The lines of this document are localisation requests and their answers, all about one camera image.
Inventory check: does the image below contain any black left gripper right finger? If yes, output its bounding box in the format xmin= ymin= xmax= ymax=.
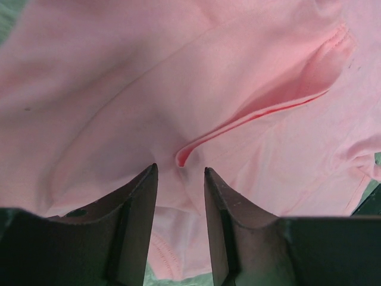
xmin=204 ymin=168 xmax=380 ymax=286

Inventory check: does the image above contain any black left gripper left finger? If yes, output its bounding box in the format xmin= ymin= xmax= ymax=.
xmin=1 ymin=164 xmax=158 ymax=285

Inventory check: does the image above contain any pink t shirt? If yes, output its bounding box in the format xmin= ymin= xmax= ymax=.
xmin=1 ymin=1 xmax=380 ymax=281

